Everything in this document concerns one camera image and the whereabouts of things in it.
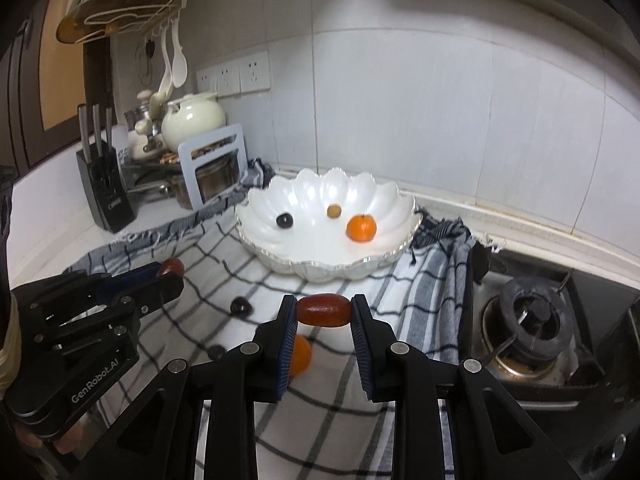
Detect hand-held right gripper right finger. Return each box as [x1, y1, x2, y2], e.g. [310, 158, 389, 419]
[350, 294, 583, 480]

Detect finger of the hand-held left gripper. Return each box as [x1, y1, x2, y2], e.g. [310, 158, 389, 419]
[102, 272, 186, 318]
[12, 263, 165, 311]

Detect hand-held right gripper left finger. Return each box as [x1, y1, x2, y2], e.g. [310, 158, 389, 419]
[97, 294, 301, 480]

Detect white scalloped bowl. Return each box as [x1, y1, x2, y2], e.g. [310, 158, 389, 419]
[235, 167, 423, 283]

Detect orange mandarin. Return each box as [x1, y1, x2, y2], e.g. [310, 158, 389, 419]
[290, 335, 313, 377]
[346, 214, 378, 243]

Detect person's left hand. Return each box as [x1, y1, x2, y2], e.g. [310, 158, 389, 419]
[52, 422, 87, 456]

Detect checked white grey cloth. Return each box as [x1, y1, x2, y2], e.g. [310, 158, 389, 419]
[65, 157, 493, 480]

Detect steel pot lid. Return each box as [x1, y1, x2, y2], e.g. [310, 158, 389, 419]
[131, 180, 176, 202]

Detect black knife block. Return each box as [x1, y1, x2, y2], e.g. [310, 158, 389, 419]
[76, 145, 137, 233]

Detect white pot stand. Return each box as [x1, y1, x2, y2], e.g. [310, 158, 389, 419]
[177, 124, 249, 209]

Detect steel cooking pot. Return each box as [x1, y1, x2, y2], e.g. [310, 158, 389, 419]
[170, 152, 242, 209]

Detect white enamel lidded pot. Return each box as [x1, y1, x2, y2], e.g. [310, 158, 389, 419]
[124, 90, 166, 161]

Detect cream ceramic pot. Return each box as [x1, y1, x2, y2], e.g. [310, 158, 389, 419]
[161, 92, 227, 153]

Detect white spatula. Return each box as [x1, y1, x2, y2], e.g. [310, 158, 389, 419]
[149, 22, 174, 117]

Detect white spoon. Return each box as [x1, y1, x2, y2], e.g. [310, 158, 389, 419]
[170, 17, 189, 87]

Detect black scissors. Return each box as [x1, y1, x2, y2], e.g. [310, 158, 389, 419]
[137, 35, 156, 86]

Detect brown wooden door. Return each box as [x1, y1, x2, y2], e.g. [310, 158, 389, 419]
[0, 0, 113, 176]

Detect black glass gas cooktop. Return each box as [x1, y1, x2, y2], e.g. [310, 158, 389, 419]
[470, 247, 640, 480]

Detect white wall socket strip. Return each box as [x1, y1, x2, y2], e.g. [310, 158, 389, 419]
[196, 51, 271, 97]

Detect white wall rack with boards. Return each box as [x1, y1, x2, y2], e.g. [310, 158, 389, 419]
[55, 0, 193, 43]

